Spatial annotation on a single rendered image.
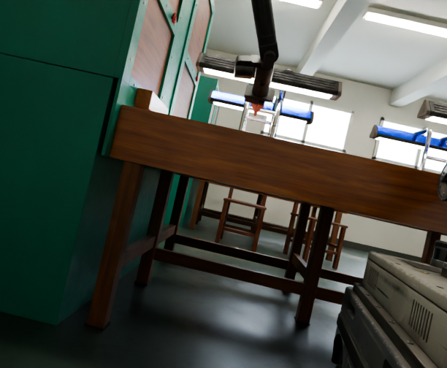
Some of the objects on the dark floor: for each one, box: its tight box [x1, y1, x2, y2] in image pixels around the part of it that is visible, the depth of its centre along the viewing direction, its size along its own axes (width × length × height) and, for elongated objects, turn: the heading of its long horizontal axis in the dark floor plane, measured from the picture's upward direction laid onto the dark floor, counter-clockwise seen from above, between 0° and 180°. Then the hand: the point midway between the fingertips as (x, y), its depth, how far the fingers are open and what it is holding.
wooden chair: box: [283, 202, 348, 269], centre depth 377 cm, size 44×44×91 cm
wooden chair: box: [215, 187, 267, 252], centre depth 373 cm, size 44×44×91 cm
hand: (255, 113), depth 129 cm, fingers closed
